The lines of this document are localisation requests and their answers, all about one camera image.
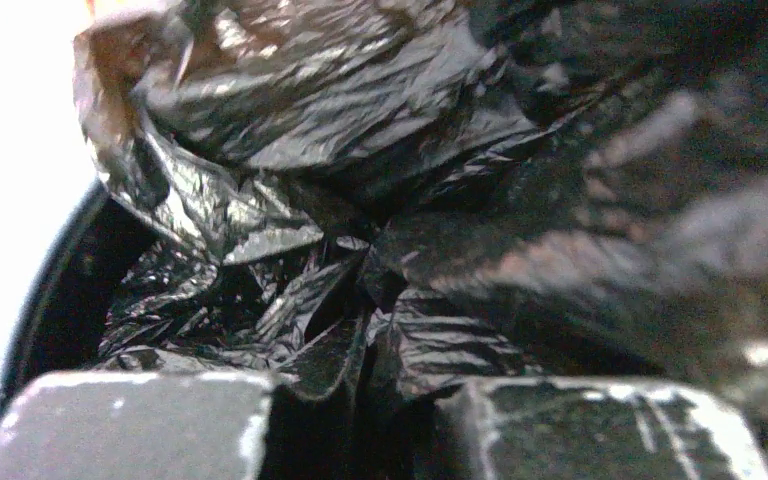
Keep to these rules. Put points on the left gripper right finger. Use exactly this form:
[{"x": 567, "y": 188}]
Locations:
[{"x": 590, "y": 428}]

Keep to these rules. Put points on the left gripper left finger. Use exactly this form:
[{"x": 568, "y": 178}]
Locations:
[{"x": 107, "y": 425}]

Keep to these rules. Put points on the dark blue trash bin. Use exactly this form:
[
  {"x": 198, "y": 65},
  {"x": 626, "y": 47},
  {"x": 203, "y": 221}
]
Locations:
[{"x": 62, "y": 320}]

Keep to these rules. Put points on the black plastic trash bag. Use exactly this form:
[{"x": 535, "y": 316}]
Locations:
[{"x": 565, "y": 170}]

